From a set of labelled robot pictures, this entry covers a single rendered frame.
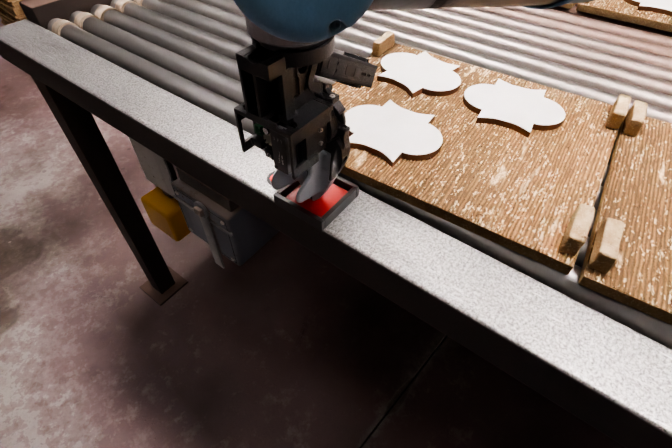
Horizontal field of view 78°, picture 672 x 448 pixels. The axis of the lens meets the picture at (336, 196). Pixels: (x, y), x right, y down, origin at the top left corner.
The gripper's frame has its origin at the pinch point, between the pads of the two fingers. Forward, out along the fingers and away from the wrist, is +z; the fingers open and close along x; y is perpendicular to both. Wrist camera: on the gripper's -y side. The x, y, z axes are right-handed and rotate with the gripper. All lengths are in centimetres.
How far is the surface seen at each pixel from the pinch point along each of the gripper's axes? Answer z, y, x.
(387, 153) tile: -1.0, -9.7, 4.1
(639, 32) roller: 2, -77, 23
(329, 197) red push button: 1.3, -0.6, 1.6
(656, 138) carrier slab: 0.1, -36.1, 31.7
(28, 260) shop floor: 94, 23, -125
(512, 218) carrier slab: 0.0, -9.5, 21.0
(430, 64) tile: -0.9, -34.2, -2.7
